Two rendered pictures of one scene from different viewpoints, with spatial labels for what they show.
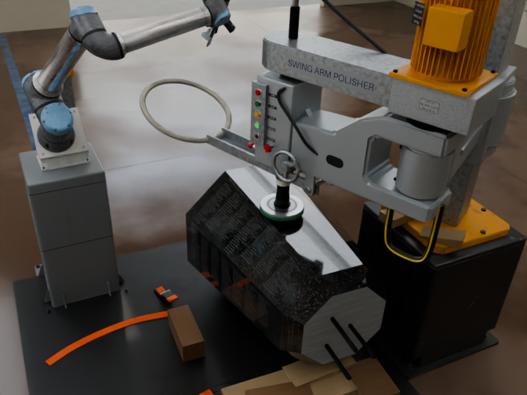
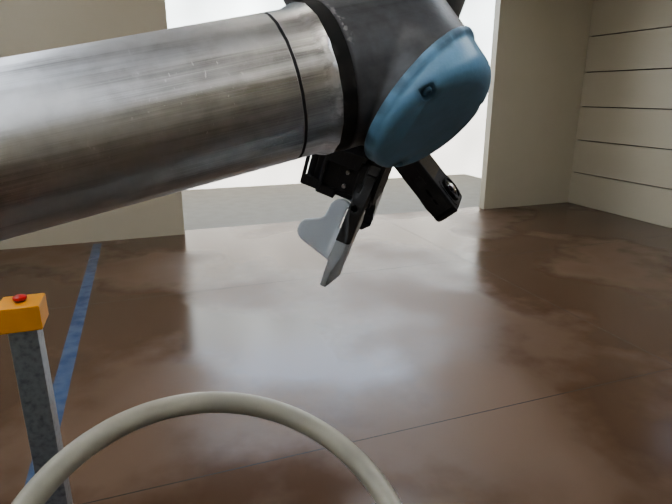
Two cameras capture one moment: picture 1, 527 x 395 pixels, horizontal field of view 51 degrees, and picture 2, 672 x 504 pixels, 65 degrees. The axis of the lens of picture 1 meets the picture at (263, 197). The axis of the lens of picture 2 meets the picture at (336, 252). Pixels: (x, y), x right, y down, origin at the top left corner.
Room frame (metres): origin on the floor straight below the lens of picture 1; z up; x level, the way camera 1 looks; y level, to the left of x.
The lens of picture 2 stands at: (2.26, 0.24, 1.69)
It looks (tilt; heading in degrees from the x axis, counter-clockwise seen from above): 17 degrees down; 8
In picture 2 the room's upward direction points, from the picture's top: straight up
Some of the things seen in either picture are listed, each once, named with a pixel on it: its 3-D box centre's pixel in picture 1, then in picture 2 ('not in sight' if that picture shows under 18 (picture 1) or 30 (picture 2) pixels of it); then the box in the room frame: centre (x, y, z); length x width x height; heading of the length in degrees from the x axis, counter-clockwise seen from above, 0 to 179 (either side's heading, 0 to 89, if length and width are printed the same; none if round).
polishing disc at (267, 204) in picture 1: (281, 204); not in sight; (2.29, -0.09, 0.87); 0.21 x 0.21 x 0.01
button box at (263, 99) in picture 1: (259, 114); not in sight; (2.25, 0.03, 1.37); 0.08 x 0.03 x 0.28; 51
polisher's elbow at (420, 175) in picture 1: (423, 166); not in sight; (1.88, -0.61, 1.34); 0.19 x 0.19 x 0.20
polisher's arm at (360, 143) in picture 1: (360, 154); not in sight; (2.04, -0.39, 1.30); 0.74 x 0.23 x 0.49; 51
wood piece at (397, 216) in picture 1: (400, 214); not in sight; (2.37, -0.70, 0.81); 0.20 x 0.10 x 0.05; 125
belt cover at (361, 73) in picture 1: (363, 77); not in sight; (2.08, -0.37, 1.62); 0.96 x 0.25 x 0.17; 51
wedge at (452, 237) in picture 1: (442, 233); not in sight; (2.21, -0.87, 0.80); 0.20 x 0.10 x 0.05; 64
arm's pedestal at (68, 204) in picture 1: (71, 225); not in sight; (2.68, 1.12, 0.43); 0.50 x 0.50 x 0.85; 28
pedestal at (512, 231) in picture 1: (428, 273); not in sight; (2.44, -0.94, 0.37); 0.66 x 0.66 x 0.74; 27
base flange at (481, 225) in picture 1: (443, 215); not in sight; (2.44, -0.94, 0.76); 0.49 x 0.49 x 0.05; 27
